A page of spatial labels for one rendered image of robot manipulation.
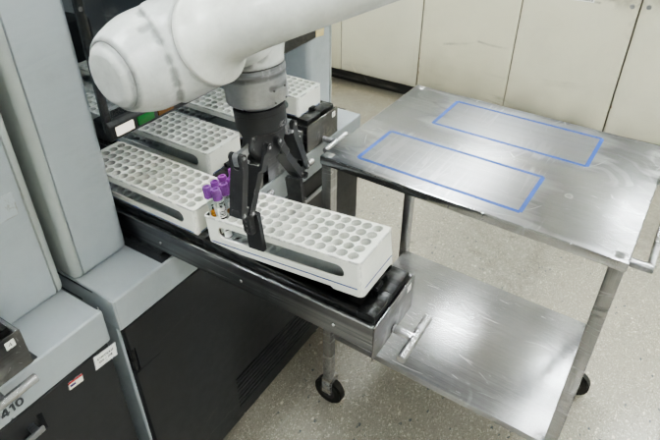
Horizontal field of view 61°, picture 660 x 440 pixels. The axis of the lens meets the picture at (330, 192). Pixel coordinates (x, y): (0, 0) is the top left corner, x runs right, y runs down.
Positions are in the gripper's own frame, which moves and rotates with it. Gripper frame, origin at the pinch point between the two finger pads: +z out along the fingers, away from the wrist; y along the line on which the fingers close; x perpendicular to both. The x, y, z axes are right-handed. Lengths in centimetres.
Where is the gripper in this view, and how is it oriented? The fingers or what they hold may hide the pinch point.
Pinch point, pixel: (277, 219)
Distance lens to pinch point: 91.1
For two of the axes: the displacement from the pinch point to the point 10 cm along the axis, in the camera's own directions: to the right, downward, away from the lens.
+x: -8.4, -2.1, 5.0
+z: 0.9, 8.5, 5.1
